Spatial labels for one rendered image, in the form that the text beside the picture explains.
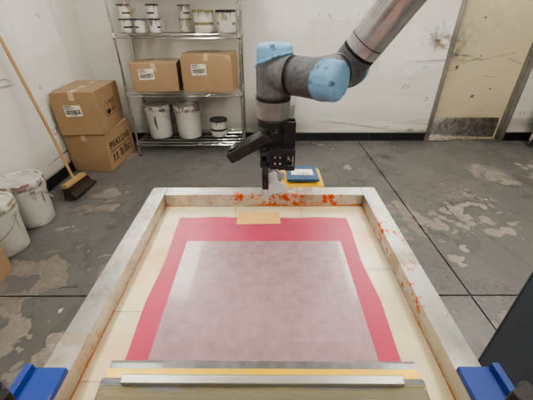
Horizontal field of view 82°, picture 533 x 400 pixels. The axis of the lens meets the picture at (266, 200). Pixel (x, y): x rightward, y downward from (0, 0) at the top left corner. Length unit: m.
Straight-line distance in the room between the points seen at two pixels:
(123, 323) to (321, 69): 0.55
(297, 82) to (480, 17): 3.95
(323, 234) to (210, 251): 0.26
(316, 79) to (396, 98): 3.61
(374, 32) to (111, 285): 0.66
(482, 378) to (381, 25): 0.58
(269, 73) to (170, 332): 0.50
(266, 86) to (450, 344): 0.54
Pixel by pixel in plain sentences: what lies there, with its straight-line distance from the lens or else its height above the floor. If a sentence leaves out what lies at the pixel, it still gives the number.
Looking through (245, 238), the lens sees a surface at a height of 0.97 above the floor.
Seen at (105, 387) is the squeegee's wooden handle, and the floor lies 1.01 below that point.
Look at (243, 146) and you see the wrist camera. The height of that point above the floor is 1.14.
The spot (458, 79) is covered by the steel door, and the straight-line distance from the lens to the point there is 4.52.
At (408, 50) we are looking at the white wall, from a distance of 4.12.
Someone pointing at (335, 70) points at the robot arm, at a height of 1.32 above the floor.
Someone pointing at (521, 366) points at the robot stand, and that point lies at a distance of 0.91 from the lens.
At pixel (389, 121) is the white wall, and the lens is 4.25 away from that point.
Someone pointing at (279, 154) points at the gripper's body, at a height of 1.13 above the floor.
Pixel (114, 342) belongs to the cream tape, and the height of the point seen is 0.97.
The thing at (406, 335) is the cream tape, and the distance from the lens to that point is 0.57.
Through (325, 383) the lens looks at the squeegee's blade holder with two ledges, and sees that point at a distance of 0.44.
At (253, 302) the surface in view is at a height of 0.97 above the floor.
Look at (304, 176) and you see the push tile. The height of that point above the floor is 0.97.
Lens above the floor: 1.40
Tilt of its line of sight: 31 degrees down
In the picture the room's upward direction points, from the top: straight up
